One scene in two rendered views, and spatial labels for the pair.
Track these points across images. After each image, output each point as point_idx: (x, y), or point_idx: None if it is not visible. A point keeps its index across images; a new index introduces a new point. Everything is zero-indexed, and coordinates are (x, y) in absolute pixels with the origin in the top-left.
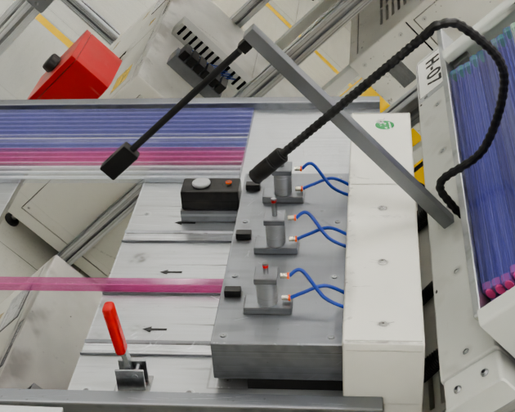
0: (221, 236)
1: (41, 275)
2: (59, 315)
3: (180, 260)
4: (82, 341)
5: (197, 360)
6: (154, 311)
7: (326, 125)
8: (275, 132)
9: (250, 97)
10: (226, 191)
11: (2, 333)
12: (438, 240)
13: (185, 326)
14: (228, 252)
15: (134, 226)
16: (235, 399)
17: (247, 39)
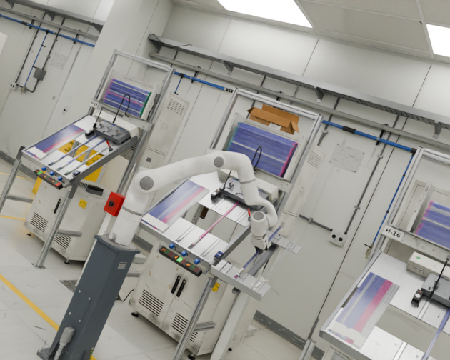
0: (223, 198)
1: (160, 241)
2: None
3: (225, 205)
4: None
5: (251, 211)
6: (235, 212)
7: (203, 174)
8: (198, 181)
9: (184, 178)
10: (219, 191)
11: None
12: (256, 176)
13: (242, 210)
14: (228, 199)
15: (210, 207)
16: (263, 210)
17: None
